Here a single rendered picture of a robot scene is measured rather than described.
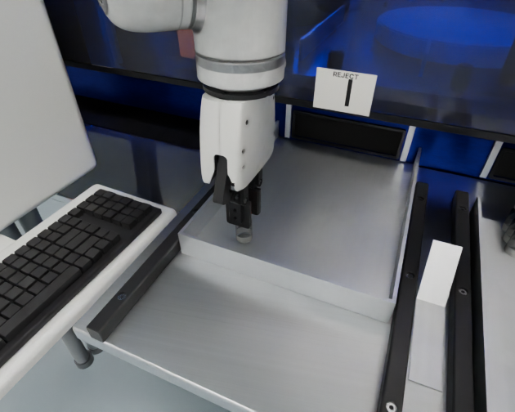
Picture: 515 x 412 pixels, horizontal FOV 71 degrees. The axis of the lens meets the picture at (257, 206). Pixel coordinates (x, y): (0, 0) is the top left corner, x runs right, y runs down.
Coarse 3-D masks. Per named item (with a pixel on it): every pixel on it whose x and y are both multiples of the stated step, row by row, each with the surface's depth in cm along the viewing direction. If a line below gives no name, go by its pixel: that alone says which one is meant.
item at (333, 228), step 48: (288, 144) 68; (288, 192) 57; (336, 192) 57; (384, 192) 57; (192, 240) 44; (288, 240) 48; (336, 240) 48; (384, 240) 48; (288, 288) 42; (336, 288) 39; (384, 288) 42
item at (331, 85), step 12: (324, 72) 52; (336, 72) 51; (348, 72) 51; (324, 84) 53; (336, 84) 52; (360, 84) 51; (372, 84) 50; (324, 96) 54; (336, 96) 53; (360, 96) 52; (372, 96) 51; (324, 108) 55; (336, 108) 54; (348, 108) 54; (360, 108) 53
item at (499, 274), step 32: (480, 224) 46; (480, 256) 42; (480, 288) 39; (512, 288) 42; (480, 320) 36; (512, 320) 39; (480, 352) 34; (512, 352) 36; (480, 384) 32; (512, 384) 34
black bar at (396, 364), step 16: (416, 192) 54; (416, 208) 51; (416, 224) 48; (416, 240) 46; (416, 256) 44; (416, 272) 42; (400, 288) 40; (416, 288) 40; (400, 304) 38; (400, 320) 37; (400, 336) 36; (400, 352) 34; (384, 368) 34; (400, 368) 33; (384, 384) 32; (400, 384) 32; (384, 400) 31; (400, 400) 31
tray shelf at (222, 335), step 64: (448, 192) 57; (512, 192) 57; (128, 320) 39; (192, 320) 39; (256, 320) 39; (320, 320) 39; (448, 320) 39; (192, 384) 34; (256, 384) 34; (320, 384) 34
